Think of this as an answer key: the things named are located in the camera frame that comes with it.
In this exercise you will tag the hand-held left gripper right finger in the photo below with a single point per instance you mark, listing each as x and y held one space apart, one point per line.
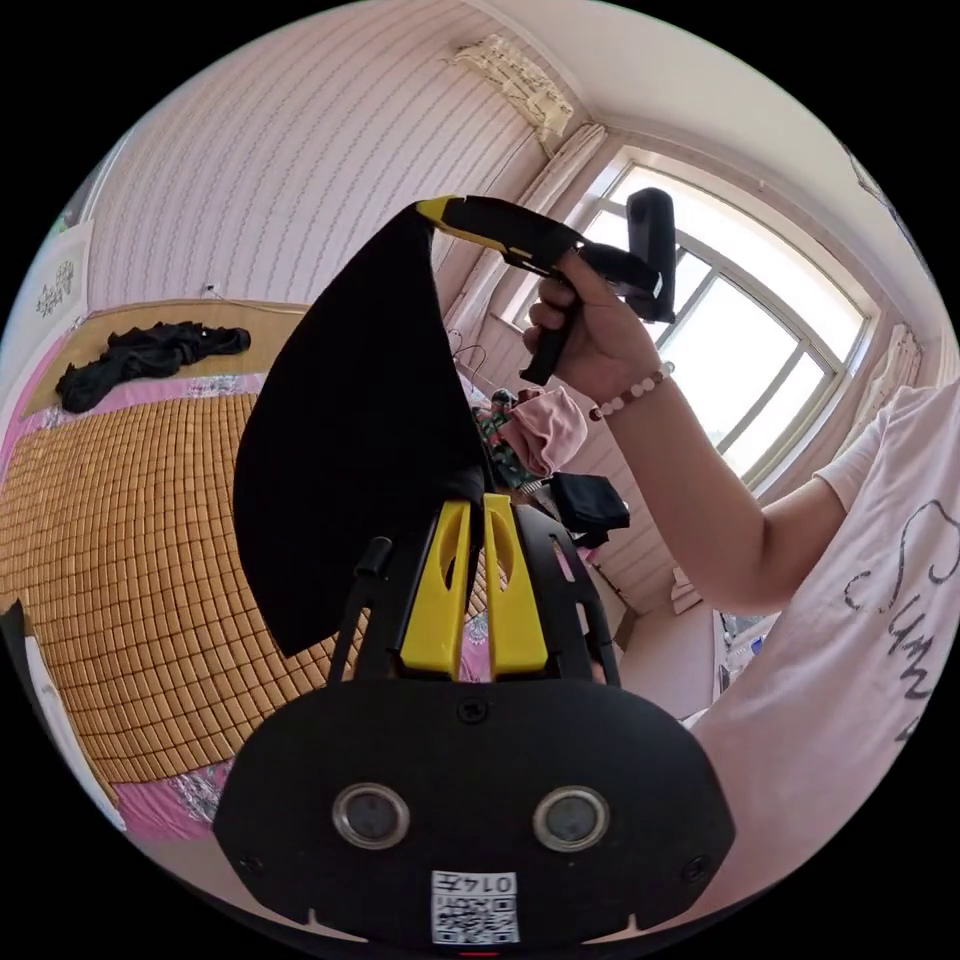
517 607

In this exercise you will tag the pale curtain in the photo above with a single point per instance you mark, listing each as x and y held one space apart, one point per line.
559 176
896 367

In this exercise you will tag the bed with woven mat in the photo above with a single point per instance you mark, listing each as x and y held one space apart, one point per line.
112 525

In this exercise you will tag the black short sleeve shirt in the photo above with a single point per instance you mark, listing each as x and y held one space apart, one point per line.
360 450

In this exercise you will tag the person's body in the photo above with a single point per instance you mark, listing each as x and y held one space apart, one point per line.
840 675

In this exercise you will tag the person's right forearm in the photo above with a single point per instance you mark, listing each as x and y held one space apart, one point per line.
697 487

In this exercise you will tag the pile of pink floral clothes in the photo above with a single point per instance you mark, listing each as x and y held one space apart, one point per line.
547 431

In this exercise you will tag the black folded garment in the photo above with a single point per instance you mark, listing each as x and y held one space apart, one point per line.
589 510

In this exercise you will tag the person's right hand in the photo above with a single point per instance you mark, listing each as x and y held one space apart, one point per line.
604 330

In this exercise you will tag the pile of black clothes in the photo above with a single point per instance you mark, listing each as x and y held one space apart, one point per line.
142 360

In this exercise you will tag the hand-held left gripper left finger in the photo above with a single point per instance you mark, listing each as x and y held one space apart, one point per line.
431 600

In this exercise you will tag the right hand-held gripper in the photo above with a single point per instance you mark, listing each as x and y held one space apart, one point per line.
525 229

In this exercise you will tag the air conditioner with cloth cover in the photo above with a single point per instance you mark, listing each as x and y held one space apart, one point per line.
517 79

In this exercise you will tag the window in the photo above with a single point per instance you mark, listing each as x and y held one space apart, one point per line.
750 330

